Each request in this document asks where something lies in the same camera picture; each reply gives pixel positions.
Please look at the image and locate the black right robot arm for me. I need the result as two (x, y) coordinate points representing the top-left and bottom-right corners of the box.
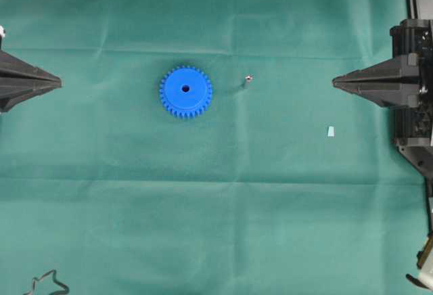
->
(332, 0), (432, 146)

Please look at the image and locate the grey cable loop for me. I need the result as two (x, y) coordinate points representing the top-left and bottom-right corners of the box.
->
(22, 269), (70, 295)

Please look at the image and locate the small pale tape piece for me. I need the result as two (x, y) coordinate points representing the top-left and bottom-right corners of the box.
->
(327, 126), (336, 138)

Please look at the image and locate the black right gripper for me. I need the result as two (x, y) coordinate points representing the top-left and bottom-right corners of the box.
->
(332, 19), (432, 138)

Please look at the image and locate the green table cloth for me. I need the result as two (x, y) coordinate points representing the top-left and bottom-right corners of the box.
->
(1, 0), (428, 294)

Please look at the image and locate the blue plastic gear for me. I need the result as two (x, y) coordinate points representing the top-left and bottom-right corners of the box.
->
(159, 66), (213, 118)

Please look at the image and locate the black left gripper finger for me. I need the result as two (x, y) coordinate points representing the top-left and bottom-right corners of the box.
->
(1, 51), (62, 84)
(1, 83), (62, 113)

